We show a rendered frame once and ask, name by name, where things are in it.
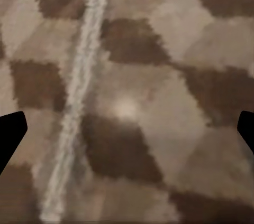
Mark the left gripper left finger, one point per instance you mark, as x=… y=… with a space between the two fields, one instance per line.
x=12 y=129

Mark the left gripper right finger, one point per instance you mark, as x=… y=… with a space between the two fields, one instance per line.
x=246 y=128

